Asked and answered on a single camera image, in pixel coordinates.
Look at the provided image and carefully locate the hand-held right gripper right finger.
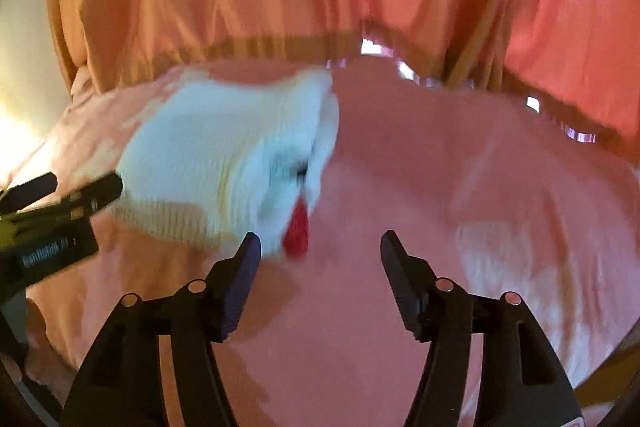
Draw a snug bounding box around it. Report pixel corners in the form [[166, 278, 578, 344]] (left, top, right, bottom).
[[380, 230, 579, 427]]

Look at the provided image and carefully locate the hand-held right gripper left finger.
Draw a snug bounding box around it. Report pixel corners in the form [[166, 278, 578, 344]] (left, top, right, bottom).
[[62, 231, 262, 427]]

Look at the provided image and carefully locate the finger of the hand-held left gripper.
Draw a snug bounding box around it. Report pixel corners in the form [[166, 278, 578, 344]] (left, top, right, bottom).
[[0, 171, 59, 212], [64, 171, 124, 213]]

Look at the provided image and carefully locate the red white black knit sweater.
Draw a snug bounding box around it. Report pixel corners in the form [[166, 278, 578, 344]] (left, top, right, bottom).
[[115, 68, 342, 259]]

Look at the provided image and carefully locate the pink floral blanket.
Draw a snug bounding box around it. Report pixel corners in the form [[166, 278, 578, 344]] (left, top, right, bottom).
[[7, 56, 640, 427]]

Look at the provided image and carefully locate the pink-red curtain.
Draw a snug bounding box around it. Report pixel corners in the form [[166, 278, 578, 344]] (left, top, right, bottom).
[[492, 0, 640, 150]]

